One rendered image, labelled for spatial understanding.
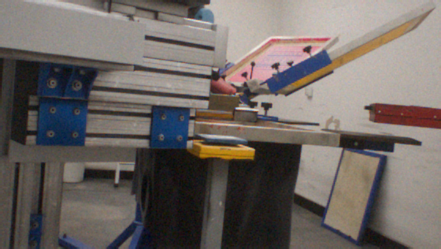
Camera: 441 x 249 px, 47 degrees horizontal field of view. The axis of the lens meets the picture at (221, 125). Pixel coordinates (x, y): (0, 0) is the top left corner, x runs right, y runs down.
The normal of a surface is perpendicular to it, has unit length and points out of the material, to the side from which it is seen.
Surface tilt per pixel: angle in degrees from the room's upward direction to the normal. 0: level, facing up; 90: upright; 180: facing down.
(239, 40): 90
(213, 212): 90
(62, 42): 90
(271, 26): 90
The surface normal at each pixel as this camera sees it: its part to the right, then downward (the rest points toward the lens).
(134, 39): 0.60, 0.10
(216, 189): 0.29, 0.07
